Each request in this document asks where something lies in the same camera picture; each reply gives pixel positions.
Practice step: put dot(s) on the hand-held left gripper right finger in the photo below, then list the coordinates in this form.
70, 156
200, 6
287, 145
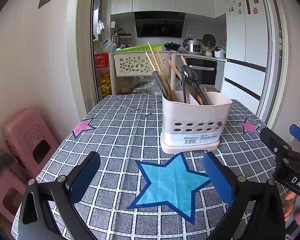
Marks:
218, 177

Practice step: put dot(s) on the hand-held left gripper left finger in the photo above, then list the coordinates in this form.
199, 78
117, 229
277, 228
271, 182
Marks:
86, 175

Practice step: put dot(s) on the beige cutlery holder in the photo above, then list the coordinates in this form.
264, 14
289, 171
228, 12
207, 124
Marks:
190, 135

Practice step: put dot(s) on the set of bamboo chopsticks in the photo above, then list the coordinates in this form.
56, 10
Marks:
164, 80

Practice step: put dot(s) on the grey checked star tablecloth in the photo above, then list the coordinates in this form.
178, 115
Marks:
120, 140

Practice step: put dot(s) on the white sliding door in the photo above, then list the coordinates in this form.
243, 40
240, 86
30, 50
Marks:
275, 67

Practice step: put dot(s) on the pink plastic stool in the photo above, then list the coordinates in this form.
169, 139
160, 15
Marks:
22, 130
5, 195

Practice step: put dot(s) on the cardboard box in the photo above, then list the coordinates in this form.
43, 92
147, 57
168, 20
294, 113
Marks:
211, 89

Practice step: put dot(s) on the grey base cabinets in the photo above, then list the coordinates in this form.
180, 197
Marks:
220, 75

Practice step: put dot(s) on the black crinkled bag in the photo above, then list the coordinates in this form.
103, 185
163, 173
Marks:
0, 161

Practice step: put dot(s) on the yellow printed bag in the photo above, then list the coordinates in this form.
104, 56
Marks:
105, 83

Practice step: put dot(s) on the black built-in oven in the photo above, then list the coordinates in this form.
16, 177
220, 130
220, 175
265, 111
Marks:
205, 76

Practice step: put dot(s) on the crumpled clear plastic bag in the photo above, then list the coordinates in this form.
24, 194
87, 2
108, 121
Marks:
145, 87

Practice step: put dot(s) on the white rice cooker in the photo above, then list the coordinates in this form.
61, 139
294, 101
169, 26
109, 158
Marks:
220, 52

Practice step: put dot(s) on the white bowl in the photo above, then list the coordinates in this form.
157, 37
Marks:
208, 53

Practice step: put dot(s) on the white refrigerator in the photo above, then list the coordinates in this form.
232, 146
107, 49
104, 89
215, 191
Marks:
240, 35

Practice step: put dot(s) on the red plastic crate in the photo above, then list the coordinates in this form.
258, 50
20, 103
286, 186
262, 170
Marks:
101, 60

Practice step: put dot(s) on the beige flower cutout storage rack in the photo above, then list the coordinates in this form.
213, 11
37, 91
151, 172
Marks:
130, 63

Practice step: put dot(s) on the round desk fan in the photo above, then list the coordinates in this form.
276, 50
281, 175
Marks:
209, 40

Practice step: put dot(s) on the silver pressure cooker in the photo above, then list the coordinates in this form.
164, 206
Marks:
193, 47

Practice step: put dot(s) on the cluster of fridge magnets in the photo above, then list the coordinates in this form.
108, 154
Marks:
255, 10

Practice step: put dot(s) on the green plastic basket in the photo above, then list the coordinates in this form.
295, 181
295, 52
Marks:
137, 48

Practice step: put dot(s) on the black wok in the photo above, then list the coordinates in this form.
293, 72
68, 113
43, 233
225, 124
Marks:
172, 46

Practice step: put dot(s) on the white spice rack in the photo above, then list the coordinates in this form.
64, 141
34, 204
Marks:
123, 38

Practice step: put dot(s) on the hanging clear plastic bag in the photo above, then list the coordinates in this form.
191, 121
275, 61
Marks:
101, 27

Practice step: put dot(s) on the black range hood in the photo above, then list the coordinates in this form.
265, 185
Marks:
160, 25

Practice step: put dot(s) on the white wall cabinets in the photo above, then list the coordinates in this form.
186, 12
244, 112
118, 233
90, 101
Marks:
165, 0

